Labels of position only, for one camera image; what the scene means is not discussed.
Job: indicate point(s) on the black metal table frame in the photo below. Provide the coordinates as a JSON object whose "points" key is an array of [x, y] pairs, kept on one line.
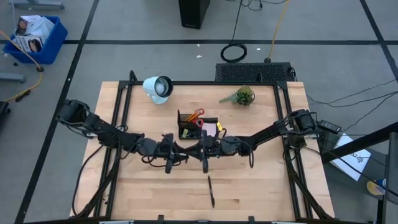
{"points": [[199, 83]]}

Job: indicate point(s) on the yellow pencil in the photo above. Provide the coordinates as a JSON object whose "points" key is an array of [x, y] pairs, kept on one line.
{"points": [[188, 119], [191, 117]]}

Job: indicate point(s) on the black power adapter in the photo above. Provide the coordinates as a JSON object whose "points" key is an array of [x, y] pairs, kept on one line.
{"points": [[329, 125]]}

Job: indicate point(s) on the dark grey post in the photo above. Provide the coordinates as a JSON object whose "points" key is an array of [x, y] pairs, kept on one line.
{"points": [[392, 186]]}

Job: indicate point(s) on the black mesh desk organizer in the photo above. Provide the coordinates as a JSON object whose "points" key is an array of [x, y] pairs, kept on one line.
{"points": [[213, 120]]}

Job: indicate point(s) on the black computer tower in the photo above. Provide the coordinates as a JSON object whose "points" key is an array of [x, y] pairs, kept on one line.
{"points": [[192, 12]]}

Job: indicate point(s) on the yellow and blue disc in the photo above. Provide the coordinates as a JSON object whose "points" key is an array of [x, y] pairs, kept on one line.
{"points": [[374, 188]]}

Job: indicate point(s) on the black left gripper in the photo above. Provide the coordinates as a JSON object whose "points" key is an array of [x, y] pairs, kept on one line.
{"points": [[166, 149]]}

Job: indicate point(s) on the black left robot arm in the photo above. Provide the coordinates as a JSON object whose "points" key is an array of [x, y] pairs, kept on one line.
{"points": [[102, 129]]}

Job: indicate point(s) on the blue plastic bin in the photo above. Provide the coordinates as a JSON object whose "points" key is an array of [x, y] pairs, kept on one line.
{"points": [[54, 49]]}

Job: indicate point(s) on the pink sticky note pad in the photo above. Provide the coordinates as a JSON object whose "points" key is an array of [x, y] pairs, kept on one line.
{"points": [[212, 128]]}

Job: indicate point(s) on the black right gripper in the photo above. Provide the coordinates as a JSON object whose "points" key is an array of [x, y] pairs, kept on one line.
{"points": [[214, 147]]}

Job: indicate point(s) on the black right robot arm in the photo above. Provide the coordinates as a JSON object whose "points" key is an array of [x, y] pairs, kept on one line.
{"points": [[264, 133]]}

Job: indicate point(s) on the potted green succulent plant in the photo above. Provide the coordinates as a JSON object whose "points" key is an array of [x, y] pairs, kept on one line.
{"points": [[244, 96]]}

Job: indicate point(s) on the white paper sheet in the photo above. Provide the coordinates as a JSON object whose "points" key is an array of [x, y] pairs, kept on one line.
{"points": [[354, 158]]}

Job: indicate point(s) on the black perforated metal case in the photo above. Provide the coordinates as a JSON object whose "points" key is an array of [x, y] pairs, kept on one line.
{"points": [[252, 72]]}

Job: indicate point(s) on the grey metal table foot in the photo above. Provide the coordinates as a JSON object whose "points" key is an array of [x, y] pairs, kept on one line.
{"points": [[37, 4], [12, 77]]}

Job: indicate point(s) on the yellow-green eraser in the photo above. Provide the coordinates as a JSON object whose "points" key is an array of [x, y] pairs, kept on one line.
{"points": [[185, 133]]}

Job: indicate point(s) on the white desk lamp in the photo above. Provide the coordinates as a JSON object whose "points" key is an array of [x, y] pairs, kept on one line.
{"points": [[155, 90]]}

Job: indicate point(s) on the white printed package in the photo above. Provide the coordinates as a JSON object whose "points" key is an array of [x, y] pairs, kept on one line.
{"points": [[28, 43], [34, 25]]}

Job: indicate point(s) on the black metal beam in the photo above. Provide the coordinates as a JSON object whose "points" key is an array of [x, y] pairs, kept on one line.
{"points": [[357, 143]]}

